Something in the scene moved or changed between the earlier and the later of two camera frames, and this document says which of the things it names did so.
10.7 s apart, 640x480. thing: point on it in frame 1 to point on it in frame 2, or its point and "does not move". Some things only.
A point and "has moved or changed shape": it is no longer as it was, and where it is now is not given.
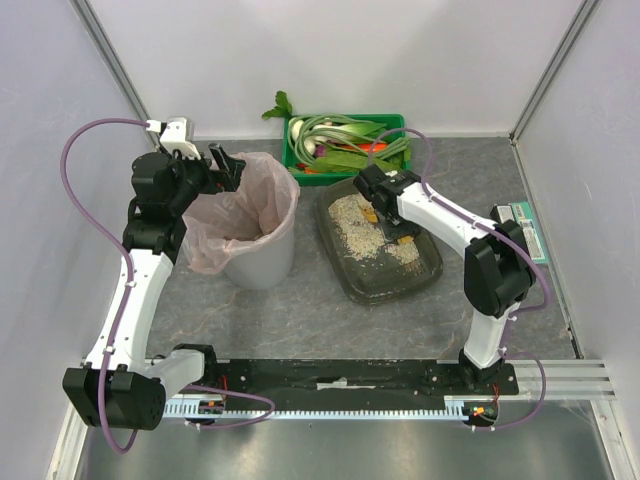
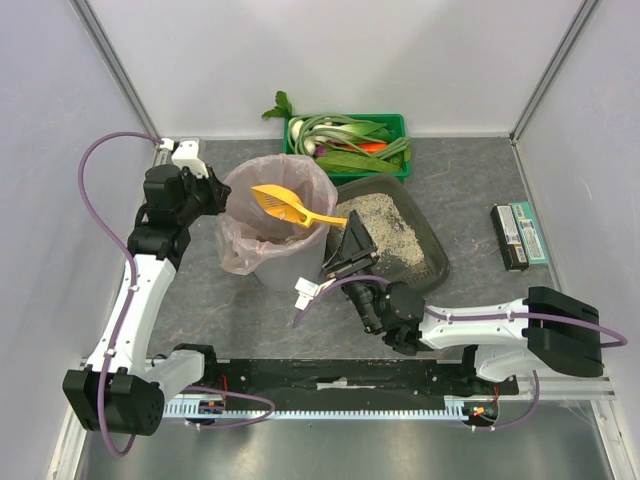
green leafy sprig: (283, 107) does not move
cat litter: (253, 234) to (286, 240)
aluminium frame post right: (576, 25) does not move
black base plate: (246, 380) does not move
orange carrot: (378, 147) does not move
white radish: (296, 126) does not move
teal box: (533, 234) does not move
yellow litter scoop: (370, 215) to (285, 203)
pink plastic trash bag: (261, 208) has moved or changed shape
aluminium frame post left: (87, 12) does not move
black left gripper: (215, 167) to (208, 189)
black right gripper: (392, 220) to (351, 261)
